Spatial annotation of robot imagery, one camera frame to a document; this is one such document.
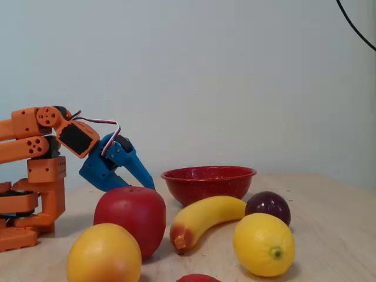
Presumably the yellow toy banana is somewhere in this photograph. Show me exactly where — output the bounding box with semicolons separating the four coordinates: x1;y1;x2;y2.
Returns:
169;195;247;256

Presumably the red toy strawberry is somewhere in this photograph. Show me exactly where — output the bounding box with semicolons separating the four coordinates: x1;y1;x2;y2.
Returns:
176;273;221;282

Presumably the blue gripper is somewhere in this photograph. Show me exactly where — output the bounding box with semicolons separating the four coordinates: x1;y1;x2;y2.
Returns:
78;132;156;193

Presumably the red toy apple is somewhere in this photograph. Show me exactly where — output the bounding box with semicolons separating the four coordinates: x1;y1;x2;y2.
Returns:
93;186;167;261

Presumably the red speckled bowl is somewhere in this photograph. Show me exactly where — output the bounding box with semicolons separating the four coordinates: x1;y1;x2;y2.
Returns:
160;166;257;207

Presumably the orange robot base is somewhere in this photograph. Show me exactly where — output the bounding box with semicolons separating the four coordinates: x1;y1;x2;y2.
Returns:
0;155;67;253

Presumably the thin black cable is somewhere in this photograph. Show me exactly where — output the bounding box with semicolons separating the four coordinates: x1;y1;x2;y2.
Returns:
335;0;376;52

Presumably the yellow toy lemon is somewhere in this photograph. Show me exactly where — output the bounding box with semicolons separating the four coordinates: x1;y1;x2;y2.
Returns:
233;212;296;278

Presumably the dark purple toy plum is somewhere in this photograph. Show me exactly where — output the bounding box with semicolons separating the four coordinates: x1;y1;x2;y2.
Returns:
244;190;292;227

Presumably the orange yellow toy peach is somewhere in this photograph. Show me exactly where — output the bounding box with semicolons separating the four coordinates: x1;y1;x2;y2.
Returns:
66;223;143;282

